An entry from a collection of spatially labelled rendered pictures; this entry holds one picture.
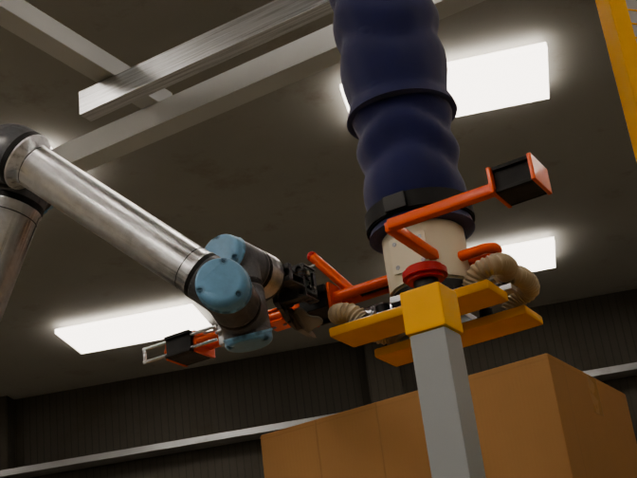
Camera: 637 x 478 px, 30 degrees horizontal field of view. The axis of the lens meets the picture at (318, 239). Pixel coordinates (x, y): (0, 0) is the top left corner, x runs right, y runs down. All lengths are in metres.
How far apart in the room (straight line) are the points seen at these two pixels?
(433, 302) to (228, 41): 3.32
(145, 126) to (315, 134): 2.18
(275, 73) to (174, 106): 0.55
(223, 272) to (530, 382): 0.55
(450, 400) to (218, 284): 0.50
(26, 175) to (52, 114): 4.86
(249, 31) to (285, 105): 2.28
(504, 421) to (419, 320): 0.35
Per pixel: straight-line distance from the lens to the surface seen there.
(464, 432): 1.73
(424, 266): 1.81
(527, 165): 2.07
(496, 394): 2.08
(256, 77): 5.27
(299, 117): 7.33
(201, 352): 2.65
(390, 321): 2.28
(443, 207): 2.13
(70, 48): 5.19
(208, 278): 2.04
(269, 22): 4.91
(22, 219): 2.40
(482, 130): 7.85
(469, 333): 2.42
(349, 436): 2.21
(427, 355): 1.78
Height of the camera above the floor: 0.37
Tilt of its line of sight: 24 degrees up
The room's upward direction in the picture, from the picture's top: 7 degrees counter-clockwise
